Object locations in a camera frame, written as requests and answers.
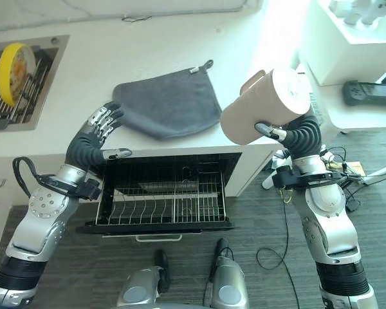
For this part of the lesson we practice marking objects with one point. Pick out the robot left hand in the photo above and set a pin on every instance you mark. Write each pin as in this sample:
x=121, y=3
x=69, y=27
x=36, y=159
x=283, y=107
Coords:
x=87, y=146

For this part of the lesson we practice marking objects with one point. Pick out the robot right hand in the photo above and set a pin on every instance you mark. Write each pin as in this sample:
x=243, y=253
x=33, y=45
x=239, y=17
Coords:
x=300, y=136

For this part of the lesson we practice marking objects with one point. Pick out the white low platform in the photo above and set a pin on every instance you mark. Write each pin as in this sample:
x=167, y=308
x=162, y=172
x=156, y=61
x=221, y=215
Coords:
x=360, y=106

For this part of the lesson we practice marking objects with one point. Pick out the robot leg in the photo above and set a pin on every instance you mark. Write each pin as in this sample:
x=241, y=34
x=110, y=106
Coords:
x=151, y=283
x=226, y=280

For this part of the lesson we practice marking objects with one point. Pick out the white display stand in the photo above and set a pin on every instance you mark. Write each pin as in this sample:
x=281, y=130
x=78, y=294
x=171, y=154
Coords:
x=360, y=38

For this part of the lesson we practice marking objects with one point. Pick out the robot left leg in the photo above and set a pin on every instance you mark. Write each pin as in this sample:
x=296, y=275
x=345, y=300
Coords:
x=151, y=283

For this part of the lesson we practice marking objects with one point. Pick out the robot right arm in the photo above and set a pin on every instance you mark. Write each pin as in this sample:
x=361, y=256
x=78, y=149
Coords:
x=331, y=225

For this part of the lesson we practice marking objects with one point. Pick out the steel kitchen sink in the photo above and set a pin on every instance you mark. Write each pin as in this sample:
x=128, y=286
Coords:
x=22, y=83

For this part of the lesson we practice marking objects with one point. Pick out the yellow rimmed plate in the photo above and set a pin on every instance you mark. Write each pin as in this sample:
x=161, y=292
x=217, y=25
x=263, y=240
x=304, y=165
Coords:
x=9, y=74

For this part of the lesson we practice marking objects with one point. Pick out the grey microfibre cloth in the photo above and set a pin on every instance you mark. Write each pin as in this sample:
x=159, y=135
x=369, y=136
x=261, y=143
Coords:
x=167, y=104

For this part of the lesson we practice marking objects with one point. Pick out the robot right leg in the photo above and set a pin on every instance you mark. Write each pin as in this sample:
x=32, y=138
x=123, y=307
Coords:
x=226, y=280

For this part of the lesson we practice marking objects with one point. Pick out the beige plastic pitcher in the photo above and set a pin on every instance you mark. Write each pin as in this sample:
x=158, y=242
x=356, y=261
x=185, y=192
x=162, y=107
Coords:
x=263, y=106

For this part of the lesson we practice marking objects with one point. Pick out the black dishwasher drawer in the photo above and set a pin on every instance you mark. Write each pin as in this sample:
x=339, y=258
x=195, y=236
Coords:
x=167, y=193

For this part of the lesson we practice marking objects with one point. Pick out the metal sink drying rack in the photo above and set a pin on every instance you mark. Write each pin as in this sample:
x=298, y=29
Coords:
x=17, y=96

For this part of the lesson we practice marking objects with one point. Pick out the black handheld controller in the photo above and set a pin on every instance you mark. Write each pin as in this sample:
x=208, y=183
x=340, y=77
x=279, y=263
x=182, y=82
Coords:
x=370, y=91

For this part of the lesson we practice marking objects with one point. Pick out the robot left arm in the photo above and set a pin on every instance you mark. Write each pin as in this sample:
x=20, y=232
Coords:
x=35, y=222

